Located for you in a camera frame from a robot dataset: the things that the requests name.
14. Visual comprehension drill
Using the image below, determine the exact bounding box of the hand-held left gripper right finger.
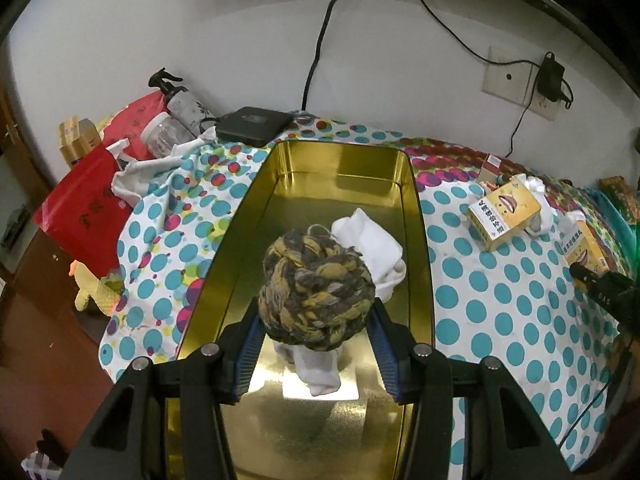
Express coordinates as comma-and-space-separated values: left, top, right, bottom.
367, 300, 576, 480

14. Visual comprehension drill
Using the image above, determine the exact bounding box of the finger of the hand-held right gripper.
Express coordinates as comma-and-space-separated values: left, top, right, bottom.
570, 261, 603, 293

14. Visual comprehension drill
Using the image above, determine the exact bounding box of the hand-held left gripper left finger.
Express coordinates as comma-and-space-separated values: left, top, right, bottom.
65, 305, 266, 480

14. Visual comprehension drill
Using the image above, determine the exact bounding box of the yellow medicine box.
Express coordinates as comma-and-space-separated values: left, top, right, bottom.
562, 220, 611, 293
467, 177, 544, 254

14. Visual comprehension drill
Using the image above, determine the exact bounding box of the white sock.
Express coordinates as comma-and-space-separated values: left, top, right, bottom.
331, 208, 407, 302
510, 173, 558, 237
287, 342, 344, 399

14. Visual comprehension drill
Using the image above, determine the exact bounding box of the braided yarn ball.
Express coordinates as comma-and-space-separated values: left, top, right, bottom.
257, 227, 377, 352

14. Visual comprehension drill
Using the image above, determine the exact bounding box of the small red white box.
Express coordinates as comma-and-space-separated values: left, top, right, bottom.
476, 154, 502, 186

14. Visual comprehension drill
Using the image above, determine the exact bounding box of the gold metal tin box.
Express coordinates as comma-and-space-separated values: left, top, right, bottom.
155, 140, 436, 480

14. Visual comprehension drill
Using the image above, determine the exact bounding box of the teal bag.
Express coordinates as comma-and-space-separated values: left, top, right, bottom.
582, 187, 640, 281

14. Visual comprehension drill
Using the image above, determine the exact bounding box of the polka dot cloth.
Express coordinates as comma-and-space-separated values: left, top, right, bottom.
97, 115, 640, 480

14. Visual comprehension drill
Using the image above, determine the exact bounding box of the patterned snack packet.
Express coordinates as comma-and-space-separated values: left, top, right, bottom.
600, 176, 640, 226

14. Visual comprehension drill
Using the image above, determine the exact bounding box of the yellow plush toy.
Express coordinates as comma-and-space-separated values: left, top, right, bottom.
67, 259, 126, 317

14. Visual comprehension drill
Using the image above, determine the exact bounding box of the black power adapter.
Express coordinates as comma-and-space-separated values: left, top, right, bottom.
535, 51, 575, 110

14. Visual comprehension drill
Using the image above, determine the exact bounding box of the brown wooden cabinet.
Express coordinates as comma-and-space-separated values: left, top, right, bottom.
0, 80, 117, 480

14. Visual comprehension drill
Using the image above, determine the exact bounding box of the red gift bag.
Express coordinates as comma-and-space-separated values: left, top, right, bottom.
32, 144, 132, 286

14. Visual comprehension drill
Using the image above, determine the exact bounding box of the black set-top box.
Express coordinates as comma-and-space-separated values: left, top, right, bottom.
215, 106, 294, 147

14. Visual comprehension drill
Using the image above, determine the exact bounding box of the clear plastic jar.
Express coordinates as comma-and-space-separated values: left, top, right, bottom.
140, 111, 194, 159

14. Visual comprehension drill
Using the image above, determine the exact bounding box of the spray bottle with black nozzle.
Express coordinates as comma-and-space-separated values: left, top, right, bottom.
148, 67, 213, 138

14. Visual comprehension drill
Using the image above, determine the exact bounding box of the red plastic packet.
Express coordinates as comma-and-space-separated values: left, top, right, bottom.
101, 91, 168, 158

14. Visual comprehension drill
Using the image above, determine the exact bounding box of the brown cardboard box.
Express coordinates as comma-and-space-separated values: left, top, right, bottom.
56, 116, 103, 168

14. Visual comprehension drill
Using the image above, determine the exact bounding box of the black adapter cable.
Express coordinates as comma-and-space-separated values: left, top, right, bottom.
502, 95, 538, 159

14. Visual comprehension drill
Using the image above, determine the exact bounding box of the beige wall socket plate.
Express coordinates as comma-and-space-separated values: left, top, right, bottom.
481, 45, 563, 122

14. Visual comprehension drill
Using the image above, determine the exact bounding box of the thin black cable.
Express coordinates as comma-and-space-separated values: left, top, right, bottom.
406, 0, 546, 67

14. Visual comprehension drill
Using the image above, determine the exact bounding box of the thick black power cable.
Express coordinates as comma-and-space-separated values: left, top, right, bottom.
300, 0, 371, 111

